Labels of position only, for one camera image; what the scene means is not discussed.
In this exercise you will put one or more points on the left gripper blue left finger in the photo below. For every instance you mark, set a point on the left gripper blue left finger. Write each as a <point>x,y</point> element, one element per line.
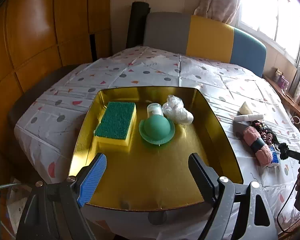
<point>89,178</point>

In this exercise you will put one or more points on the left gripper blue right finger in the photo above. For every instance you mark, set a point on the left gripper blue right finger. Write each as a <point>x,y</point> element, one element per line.
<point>205,178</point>

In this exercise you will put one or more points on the blue tissue packet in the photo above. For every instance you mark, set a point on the blue tissue packet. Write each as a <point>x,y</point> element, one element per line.
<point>275,159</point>

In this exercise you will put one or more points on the pink towel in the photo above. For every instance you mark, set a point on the pink towel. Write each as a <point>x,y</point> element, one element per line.
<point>261,150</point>

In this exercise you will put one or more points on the white foam roll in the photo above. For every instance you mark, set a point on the white foam roll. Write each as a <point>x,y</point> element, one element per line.
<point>248,117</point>

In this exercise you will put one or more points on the green and yellow sponge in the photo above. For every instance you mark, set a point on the green and yellow sponge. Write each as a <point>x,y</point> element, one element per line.
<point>117,123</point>

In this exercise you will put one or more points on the clear plastic bag wad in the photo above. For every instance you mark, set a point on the clear plastic bag wad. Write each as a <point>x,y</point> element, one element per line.
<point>174,109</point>

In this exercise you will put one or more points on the gold and maroon box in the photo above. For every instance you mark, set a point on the gold and maroon box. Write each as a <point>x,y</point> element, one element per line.
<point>146,177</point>

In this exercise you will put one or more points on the black wig with beads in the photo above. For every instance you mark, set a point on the black wig with beads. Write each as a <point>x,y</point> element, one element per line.
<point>265,132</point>

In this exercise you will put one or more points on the beige cloth pouch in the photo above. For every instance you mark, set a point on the beige cloth pouch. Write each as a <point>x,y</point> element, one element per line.
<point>244,109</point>

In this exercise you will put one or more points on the wooden side table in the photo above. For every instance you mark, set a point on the wooden side table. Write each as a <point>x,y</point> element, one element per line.
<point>285,97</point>

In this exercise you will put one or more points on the purple box on table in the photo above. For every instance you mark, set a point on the purple box on table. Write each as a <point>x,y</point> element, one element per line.
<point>283,83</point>

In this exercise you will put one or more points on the grey yellow blue headboard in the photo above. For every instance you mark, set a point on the grey yellow blue headboard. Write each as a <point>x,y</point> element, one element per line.
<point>196,36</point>

